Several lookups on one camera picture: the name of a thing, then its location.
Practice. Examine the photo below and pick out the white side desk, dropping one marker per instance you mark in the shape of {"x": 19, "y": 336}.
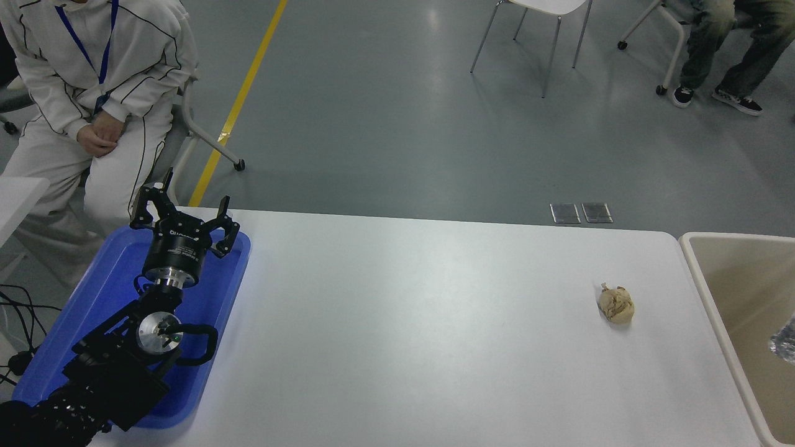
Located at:
{"x": 18, "y": 198}

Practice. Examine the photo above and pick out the seated person's right hand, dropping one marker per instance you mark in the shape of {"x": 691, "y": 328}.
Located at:
{"x": 96, "y": 148}

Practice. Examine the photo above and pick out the person with black shoes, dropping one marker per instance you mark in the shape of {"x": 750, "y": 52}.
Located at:
{"x": 708, "y": 37}

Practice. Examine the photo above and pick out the foil tray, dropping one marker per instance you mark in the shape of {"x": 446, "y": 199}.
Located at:
{"x": 785, "y": 341}

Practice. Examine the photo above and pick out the white wheeled office chair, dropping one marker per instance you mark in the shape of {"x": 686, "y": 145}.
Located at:
{"x": 200, "y": 129}

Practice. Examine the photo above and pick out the white wheeled chair frame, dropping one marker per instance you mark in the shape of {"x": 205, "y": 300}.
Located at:
{"x": 677, "y": 49}

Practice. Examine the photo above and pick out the white chair with metal legs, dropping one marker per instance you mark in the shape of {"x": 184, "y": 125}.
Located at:
{"x": 553, "y": 5}

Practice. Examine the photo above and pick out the seated person's left hand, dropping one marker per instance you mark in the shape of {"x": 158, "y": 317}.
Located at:
{"x": 110, "y": 128}

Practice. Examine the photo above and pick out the large pale bin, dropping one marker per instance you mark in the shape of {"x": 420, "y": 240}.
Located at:
{"x": 739, "y": 285}

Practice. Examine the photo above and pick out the seated person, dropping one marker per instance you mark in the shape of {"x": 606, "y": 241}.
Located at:
{"x": 56, "y": 62}

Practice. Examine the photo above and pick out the metal floor socket plate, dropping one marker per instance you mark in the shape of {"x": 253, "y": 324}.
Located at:
{"x": 565, "y": 213}
{"x": 597, "y": 212}

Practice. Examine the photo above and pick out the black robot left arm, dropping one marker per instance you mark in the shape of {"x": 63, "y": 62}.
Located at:
{"x": 105, "y": 372}

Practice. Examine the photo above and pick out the crumpled tan paper ball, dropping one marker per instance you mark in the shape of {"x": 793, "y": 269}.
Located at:
{"x": 617, "y": 305}

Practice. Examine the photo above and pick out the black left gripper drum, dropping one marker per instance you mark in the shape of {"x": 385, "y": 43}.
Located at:
{"x": 179, "y": 248}

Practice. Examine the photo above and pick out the blue plastic tray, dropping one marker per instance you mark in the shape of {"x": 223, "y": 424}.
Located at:
{"x": 105, "y": 279}

